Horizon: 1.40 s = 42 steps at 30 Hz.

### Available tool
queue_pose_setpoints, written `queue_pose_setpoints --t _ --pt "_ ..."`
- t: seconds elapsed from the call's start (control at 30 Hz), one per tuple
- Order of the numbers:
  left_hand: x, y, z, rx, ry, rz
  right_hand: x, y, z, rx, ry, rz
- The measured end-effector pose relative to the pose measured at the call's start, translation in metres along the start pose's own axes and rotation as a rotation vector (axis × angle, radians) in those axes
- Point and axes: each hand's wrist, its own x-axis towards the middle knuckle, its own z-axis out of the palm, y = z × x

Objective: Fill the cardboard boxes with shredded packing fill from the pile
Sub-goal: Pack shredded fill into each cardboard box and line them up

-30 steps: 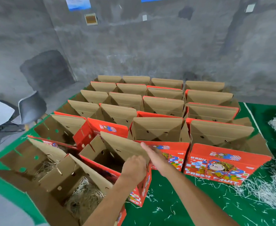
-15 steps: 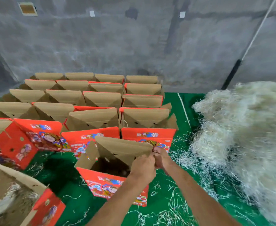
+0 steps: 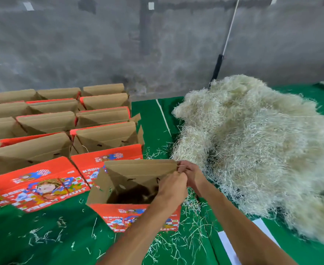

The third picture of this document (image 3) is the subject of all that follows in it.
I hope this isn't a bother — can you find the person's right hand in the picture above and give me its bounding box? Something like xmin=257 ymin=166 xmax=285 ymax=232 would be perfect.
xmin=177 ymin=160 xmax=209 ymax=198

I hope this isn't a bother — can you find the person's left hand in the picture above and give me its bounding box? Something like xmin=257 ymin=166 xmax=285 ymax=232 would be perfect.
xmin=154 ymin=171 xmax=189 ymax=213

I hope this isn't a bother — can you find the red printed cardboard box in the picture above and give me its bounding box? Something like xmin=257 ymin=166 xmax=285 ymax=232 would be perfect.
xmin=86 ymin=159 xmax=183 ymax=233

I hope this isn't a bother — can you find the pile of shredded paper filler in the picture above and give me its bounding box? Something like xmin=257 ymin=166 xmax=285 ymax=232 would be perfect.
xmin=170 ymin=74 xmax=324 ymax=245

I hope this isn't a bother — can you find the group of red fruit boxes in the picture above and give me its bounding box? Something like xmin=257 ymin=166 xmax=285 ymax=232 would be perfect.
xmin=0 ymin=83 xmax=145 ymax=213

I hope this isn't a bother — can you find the person's left forearm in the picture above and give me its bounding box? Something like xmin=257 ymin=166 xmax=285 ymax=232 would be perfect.
xmin=96 ymin=198 xmax=177 ymax=265

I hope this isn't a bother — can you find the person's right forearm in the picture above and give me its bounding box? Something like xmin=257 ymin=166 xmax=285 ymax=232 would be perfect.
xmin=195 ymin=179 xmax=299 ymax=265

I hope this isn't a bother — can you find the white printed paper sheet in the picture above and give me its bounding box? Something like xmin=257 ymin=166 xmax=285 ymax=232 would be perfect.
xmin=217 ymin=218 xmax=281 ymax=265

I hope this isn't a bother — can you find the white pole with black grip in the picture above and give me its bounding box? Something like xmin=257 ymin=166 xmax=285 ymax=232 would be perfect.
xmin=208 ymin=0 xmax=241 ymax=89

